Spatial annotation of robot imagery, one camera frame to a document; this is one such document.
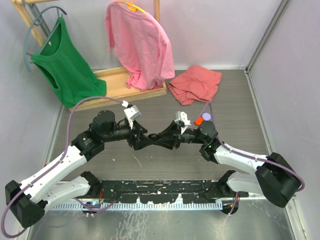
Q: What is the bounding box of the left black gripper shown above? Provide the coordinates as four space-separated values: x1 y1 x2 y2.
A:
102 117 154 150

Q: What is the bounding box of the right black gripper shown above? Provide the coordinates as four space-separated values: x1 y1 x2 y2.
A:
153 120 207 150

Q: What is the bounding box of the black round charging case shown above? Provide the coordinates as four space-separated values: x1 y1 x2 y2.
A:
148 133 159 141

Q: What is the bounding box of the orange round charging case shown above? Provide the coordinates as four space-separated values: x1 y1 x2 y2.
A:
194 117 204 126

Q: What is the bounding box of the lilac earbud charging case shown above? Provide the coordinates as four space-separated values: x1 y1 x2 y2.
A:
201 112 212 121

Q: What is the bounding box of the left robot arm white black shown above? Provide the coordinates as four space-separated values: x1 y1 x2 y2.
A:
5 105 147 228

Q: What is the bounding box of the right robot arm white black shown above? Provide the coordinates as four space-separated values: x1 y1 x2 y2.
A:
149 121 305 208

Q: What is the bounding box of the coral folded cloth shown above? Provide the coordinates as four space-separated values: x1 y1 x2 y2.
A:
168 65 222 106

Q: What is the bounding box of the wooden clothes rack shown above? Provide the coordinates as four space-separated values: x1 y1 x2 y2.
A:
11 0 167 112

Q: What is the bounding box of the pink t-shirt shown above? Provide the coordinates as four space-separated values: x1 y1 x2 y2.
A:
104 1 175 91

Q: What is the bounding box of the green tank top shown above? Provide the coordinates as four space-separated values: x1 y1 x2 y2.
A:
31 17 107 108

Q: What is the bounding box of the yellow hanger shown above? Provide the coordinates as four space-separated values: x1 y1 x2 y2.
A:
116 0 146 14

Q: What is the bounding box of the grey-blue hanger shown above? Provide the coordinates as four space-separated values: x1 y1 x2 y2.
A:
23 6 68 73

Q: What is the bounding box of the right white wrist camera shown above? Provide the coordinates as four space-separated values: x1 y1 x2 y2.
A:
174 111 191 134

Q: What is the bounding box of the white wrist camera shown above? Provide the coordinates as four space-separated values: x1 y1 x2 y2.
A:
174 111 191 134
124 105 142 130

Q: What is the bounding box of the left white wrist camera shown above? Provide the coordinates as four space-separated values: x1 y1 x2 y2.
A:
124 105 142 130

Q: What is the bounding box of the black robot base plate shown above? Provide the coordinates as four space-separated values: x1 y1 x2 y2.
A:
100 180 236 204

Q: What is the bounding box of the white slotted cable duct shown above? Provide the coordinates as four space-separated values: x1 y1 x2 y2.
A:
51 200 223 211

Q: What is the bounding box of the aluminium corner post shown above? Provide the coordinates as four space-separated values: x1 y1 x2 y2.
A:
244 0 293 74

